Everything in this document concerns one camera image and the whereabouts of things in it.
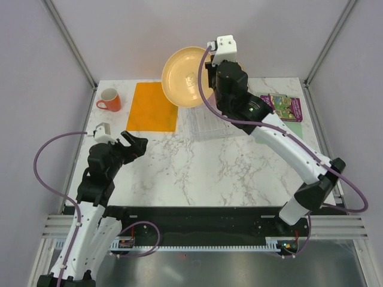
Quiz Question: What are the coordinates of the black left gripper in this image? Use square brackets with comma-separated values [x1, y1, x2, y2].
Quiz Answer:
[106, 130, 147, 179]

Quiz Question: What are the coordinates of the light yellow plate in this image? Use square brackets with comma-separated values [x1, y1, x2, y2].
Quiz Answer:
[162, 47, 205, 108]

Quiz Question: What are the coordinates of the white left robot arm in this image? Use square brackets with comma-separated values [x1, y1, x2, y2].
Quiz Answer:
[37, 128, 148, 286]

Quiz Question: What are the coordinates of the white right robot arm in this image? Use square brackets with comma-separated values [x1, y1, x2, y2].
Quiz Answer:
[204, 61, 346, 236]

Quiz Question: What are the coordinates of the orange cutting mat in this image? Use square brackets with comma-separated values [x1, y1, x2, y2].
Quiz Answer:
[126, 82, 178, 132]

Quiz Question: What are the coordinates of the orange ceramic mug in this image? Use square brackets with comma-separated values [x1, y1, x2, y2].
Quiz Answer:
[96, 88, 121, 112]

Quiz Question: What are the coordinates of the purple children's book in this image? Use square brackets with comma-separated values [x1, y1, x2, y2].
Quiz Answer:
[260, 93, 303, 123]

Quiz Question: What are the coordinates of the green cutting mat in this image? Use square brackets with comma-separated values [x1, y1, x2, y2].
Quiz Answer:
[255, 121, 303, 144]

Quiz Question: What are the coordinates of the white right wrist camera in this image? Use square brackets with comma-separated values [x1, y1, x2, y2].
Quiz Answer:
[206, 35, 237, 66]

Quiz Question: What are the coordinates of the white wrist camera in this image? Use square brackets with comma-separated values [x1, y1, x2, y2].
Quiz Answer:
[206, 35, 237, 66]
[86, 123, 117, 144]

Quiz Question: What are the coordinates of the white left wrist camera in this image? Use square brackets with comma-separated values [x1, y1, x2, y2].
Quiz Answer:
[86, 123, 117, 144]

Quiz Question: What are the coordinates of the clear wire dish rack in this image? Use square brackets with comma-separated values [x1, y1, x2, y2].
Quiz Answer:
[186, 105, 238, 142]

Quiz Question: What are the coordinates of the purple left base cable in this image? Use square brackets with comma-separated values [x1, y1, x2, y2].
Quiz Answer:
[110, 220, 162, 258]

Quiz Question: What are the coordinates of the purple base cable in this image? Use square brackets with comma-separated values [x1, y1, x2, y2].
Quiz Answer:
[269, 215, 314, 259]
[110, 220, 162, 258]

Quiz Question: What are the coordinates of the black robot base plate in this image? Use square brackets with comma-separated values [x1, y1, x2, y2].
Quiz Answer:
[104, 206, 308, 246]

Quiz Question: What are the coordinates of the white cable duct strip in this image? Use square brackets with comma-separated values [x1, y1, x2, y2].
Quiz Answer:
[108, 239, 299, 252]

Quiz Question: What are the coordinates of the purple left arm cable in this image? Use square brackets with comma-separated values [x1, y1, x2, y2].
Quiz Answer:
[34, 132, 89, 285]

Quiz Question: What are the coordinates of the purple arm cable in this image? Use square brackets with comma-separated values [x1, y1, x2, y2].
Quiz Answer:
[34, 132, 89, 285]
[197, 44, 369, 213]

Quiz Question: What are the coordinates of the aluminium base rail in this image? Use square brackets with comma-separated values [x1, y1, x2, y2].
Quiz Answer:
[42, 215, 368, 240]

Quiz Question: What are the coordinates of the left aluminium frame post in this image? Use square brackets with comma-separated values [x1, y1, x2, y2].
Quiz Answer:
[41, 0, 99, 89]

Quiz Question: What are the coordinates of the aluminium frame post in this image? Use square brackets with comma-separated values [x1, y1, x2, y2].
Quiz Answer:
[303, 0, 360, 86]
[41, 0, 99, 89]

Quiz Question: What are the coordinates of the right aluminium frame post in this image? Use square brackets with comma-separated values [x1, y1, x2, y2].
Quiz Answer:
[303, 0, 360, 86]

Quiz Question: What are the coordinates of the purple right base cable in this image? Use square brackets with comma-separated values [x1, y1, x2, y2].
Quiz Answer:
[269, 215, 314, 259]

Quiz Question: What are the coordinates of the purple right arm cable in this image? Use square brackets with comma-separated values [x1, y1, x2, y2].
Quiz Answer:
[197, 44, 369, 213]

